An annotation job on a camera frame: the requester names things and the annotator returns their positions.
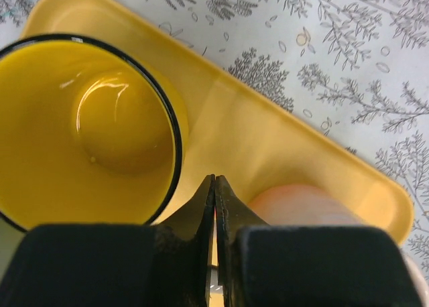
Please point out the yellow glass cup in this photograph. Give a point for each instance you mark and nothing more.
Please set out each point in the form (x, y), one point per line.
(88, 134)

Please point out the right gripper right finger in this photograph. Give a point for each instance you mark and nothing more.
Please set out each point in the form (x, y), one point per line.
(302, 265)

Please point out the floral table cloth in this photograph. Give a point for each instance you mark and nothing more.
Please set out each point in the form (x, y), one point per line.
(357, 70)

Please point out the pink ceramic mug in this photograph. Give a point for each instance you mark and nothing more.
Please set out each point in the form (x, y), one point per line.
(300, 204)

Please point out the yellow plastic tray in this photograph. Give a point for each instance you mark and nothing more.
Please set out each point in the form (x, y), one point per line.
(233, 130)

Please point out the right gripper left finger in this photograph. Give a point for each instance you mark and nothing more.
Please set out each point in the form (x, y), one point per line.
(115, 264)

